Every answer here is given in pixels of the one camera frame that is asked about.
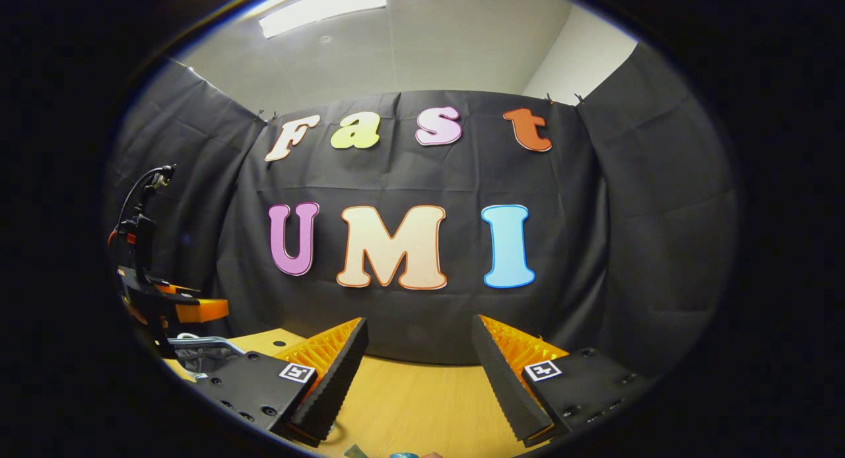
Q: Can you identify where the black backdrop cloth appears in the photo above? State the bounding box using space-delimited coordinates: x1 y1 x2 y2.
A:
106 42 740 373

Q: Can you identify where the light blue suitcase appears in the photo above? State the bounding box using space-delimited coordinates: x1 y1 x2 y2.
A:
165 335 246 383

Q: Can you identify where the ceiling light panel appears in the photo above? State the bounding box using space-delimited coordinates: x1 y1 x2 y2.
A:
259 0 388 39

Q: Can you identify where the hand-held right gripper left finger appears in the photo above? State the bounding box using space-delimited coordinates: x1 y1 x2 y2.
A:
191 317 369 447

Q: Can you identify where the black cable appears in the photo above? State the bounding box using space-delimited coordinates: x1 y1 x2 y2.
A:
116 166 166 231

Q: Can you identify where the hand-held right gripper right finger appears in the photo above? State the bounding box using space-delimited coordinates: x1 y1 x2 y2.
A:
471 314 661 445

